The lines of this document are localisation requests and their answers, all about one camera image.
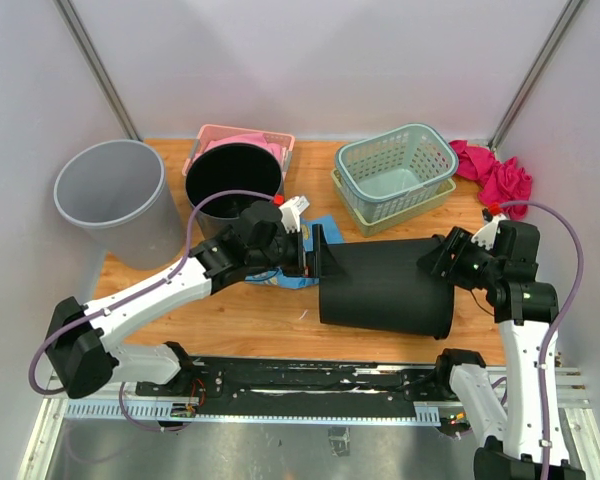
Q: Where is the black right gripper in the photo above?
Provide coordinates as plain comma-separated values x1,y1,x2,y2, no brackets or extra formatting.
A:
417,226,500,290

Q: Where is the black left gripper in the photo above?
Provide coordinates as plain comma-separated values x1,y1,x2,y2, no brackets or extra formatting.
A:
249,224,347,278

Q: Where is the pale green perforated tray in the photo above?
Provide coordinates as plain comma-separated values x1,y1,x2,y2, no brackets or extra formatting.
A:
330,169,456,237

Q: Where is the large black ribbed bin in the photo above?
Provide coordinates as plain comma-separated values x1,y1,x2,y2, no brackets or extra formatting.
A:
319,237,455,340

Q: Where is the light blue perforated basket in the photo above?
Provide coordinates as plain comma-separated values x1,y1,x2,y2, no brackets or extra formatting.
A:
335,123,459,223

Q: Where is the dark navy round bin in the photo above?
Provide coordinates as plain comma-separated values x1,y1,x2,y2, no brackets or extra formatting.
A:
185,143,284,238

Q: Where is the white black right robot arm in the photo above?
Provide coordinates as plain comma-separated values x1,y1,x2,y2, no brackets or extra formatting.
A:
418,215,586,479

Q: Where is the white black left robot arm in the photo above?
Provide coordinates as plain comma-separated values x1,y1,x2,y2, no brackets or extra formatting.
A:
44,196,320,399

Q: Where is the blue cartoon cloth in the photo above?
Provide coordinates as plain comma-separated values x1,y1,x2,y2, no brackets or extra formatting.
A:
243,213,342,291

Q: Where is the magenta crumpled cloth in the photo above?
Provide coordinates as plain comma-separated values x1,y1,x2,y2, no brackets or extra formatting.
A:
450,140,533,206

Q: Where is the pink perforated basket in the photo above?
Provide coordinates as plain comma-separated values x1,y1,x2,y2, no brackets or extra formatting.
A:
182,124,295,184

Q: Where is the light pink cloth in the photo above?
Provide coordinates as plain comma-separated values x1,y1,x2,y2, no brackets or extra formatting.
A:
204,133,285,162

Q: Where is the grey round bin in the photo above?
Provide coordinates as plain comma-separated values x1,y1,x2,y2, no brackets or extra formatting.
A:
53,140,186,270

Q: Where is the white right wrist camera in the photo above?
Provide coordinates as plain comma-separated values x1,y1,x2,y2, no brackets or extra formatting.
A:
483,203,509,249

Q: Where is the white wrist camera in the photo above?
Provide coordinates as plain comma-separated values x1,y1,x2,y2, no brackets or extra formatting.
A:
483,203,509,249
273,194,310,234

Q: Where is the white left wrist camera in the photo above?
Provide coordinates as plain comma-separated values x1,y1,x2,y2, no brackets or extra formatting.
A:
273,194,310,234

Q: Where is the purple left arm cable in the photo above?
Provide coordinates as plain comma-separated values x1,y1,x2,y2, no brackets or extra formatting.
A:
27,189,276,464

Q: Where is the slotted grey cable duct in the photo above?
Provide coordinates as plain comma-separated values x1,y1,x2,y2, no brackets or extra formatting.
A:
62,399,441,427

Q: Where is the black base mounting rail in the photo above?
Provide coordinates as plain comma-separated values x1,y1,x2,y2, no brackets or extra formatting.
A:
134,357,458,412

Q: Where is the right aluminium frame post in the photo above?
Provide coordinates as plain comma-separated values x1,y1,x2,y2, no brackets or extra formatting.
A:
487,0,588,152

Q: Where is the aluminium frame post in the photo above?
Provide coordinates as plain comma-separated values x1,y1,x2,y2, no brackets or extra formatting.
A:
487,0,588,152
53,0,142,141

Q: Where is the left aluminium frame post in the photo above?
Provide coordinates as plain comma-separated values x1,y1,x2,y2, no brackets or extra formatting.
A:
53,0,142,141

